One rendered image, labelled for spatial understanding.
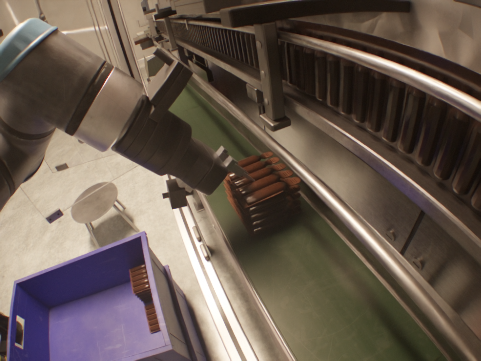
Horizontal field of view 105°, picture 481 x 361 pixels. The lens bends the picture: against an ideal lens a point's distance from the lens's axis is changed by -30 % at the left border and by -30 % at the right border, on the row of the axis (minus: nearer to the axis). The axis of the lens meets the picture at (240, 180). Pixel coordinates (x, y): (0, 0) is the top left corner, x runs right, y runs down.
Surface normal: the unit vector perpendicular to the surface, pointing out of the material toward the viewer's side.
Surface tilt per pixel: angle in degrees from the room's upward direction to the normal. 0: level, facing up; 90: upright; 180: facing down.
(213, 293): 0
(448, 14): 90
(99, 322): 0
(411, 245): 90
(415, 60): 90
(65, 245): 0
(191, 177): 72
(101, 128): 94
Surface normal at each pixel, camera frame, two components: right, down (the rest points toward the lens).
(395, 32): -0.90, 0.37
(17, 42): 0.60, 0.12
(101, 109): 0.54, 0.32
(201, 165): 0.15, 0.36
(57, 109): 0.24, 0.68
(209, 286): -0.16, -0.74
